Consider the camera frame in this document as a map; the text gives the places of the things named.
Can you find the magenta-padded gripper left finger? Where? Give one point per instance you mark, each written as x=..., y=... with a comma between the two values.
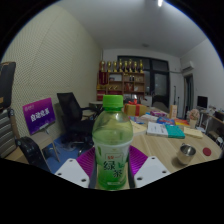
x=71, y=170

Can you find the green tea bottle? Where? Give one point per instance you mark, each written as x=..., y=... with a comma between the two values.
x=112, y=140

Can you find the pink flower bouquet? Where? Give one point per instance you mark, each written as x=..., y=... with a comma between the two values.
x=194, y=115

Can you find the ceiling light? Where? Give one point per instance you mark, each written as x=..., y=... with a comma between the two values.
x=160, y=2

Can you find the white booklet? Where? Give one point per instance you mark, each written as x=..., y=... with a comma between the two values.
x=157, y=129

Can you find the long cluttered side desk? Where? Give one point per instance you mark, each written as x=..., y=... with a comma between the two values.
x=215, y=120

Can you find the black mesh chair back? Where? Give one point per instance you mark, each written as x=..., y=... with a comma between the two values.
x=31, y=151

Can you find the wooden shelf unit with trophies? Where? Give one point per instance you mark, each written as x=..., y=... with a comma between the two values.
x=121, y=81

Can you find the beige notebook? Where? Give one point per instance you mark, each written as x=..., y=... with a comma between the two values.
x=193, y=132
x=139, y=128

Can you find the orange book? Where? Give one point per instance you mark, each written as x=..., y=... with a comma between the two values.
x=182, y=122

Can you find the tan carton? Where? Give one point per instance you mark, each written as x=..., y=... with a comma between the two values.
x=173, y=111

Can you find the white wall air conditioner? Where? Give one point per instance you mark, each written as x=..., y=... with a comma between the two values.
x=187, y=66

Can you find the small white table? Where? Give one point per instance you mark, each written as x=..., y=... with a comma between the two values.
x=95, y=104

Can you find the yellow gift box, red ribbon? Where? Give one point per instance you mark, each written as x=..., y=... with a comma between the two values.
x=135, y=109

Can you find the dark panel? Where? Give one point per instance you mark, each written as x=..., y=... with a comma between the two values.
x=6, y=85

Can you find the flat round red coaster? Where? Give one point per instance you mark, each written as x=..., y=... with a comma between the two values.
x=207, y=151

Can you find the black office chair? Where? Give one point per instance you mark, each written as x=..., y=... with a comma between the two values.
x=71, y=113

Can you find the brown chair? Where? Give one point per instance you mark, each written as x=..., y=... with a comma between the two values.
x=160, y=106

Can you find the blue colourful book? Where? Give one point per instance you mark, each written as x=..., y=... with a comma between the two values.
x=166, y=120

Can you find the striped grey chair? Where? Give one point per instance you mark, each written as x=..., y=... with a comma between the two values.
x=6, y=136

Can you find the small steel cup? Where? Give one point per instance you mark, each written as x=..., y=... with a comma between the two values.
x=186, y=154

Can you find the pink box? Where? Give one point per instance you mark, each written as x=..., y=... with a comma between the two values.
x=158, y=113

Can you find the purple sign board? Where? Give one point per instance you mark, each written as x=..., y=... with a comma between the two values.
x=38, y=115

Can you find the teal book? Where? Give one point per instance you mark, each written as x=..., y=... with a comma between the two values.
x=174, y=131

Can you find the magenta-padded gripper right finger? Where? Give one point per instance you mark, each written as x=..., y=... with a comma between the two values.
x=150, y=170

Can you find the black computer monitor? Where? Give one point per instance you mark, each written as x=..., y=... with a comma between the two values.
x=202, y=101

